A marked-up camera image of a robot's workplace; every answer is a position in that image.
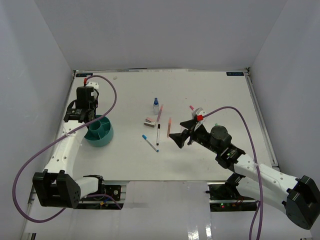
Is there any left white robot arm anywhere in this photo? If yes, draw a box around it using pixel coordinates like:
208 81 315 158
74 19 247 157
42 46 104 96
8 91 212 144
32 86 106 209

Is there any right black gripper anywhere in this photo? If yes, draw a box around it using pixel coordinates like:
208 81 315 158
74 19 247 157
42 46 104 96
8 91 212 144
169 119 220 155

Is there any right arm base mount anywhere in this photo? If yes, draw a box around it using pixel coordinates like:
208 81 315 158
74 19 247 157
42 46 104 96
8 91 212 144
205 182 258 213

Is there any right blue corner label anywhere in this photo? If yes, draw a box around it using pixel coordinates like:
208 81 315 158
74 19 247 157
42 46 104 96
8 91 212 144
226 71 244 77

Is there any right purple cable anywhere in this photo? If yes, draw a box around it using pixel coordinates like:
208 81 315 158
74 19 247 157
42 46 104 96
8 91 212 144
199 106 264 240

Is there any blue corner label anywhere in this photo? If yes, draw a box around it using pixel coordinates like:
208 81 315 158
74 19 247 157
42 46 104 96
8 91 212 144
75 73 93 78
226 71 244 77

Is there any left blue corner label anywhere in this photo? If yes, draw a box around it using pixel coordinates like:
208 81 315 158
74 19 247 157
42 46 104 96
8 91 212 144
75 73 93 78

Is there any blue cap spray bottle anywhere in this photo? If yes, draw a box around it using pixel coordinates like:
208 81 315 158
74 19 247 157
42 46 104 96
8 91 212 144
153 97 160 115

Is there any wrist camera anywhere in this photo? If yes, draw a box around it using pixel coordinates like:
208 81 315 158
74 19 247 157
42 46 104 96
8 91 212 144
191 107 207 131
85 81 99 90

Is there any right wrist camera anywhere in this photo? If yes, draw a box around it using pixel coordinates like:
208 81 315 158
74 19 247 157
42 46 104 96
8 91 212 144
191 107 207 131

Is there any pink translucent pen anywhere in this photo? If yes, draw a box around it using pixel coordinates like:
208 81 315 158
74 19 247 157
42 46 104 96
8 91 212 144
156 104 164 123

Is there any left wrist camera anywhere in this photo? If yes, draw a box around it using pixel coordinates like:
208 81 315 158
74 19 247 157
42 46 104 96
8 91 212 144
85 81 99 90

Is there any teal round desk organizer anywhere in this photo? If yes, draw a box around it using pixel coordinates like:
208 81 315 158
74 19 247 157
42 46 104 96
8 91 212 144
84 116 114 148

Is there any blue cap marker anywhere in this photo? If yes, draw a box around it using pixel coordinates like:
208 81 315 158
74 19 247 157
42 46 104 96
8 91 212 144
142 134 159 153

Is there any black cap marker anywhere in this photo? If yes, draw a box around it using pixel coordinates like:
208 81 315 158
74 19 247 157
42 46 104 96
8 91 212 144
156 124 161 146

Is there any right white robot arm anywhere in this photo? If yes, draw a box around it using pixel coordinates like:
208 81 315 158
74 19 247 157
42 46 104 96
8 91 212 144
168 119 320 230

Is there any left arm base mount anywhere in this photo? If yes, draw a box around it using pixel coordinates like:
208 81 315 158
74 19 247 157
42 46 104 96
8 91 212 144
76 184 127 210

